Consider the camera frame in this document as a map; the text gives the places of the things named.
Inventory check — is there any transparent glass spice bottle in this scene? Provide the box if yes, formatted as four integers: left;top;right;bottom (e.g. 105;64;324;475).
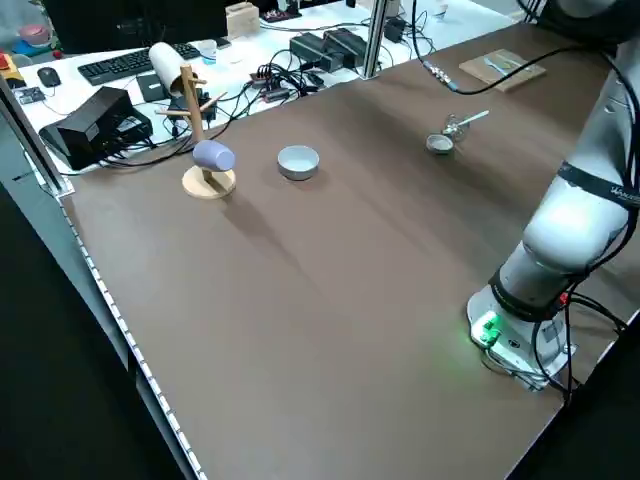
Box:
443;113;472;145

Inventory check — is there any pale green plastic spoon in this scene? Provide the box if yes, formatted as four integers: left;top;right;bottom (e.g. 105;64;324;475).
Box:
452;110;491;132

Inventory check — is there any silver metal bottle lid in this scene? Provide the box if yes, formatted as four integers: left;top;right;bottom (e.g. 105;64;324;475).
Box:
425;133;456;157

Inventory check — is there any white round bowl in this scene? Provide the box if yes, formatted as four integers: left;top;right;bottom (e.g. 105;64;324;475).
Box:
277;144;321;182

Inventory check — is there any wooden cup stand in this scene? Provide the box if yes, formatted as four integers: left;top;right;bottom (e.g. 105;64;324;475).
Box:
153;64;238;202

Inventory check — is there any purple grey cup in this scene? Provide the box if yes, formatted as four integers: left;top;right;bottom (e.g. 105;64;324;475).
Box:
192;140;237;174

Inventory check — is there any black usb hub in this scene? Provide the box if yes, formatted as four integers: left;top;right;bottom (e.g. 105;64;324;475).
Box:
248;67;294;104

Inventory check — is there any black power adapter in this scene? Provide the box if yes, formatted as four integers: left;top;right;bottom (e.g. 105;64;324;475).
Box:
322;27;370;67
289;32;335;72

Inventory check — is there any white desk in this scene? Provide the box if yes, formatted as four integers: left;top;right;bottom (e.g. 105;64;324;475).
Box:
9;0;506;176

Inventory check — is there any white paper cup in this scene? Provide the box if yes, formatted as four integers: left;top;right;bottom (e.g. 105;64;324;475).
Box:
196;38;219;67

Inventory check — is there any small black adapter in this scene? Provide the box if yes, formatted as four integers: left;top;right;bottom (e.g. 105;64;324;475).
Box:
383;16;408;45

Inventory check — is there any black notebook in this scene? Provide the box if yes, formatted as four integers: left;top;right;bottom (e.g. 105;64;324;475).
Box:
136;73;170;105

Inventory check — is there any wooden box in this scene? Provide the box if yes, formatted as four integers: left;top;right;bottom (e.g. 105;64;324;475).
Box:
224;1;262;40

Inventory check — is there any black electronics box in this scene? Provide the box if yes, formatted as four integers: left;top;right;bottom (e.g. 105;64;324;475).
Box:
38;85;154;172

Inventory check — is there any wooden cutting board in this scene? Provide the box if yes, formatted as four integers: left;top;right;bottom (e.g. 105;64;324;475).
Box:
458;48;548;94

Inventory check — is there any black keyboard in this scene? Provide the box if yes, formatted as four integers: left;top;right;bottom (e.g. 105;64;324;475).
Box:
77;42;202;87

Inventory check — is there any black monitor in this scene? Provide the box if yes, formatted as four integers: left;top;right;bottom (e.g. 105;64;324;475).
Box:
42;0;229;55

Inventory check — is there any small circuit board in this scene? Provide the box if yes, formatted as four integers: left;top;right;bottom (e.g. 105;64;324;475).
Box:
13;86;45;106

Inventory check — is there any pink bowl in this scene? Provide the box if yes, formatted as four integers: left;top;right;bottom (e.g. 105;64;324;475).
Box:
18;23;54;47

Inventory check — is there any black cable with metal connector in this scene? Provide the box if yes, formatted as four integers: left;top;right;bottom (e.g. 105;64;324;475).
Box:
412;0;624;96

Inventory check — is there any aluminium profile post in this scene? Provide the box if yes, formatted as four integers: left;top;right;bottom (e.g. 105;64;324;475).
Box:
359;0;392;80

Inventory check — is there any aluminium frame rail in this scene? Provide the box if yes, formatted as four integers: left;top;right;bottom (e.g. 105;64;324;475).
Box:
0;74;76;197

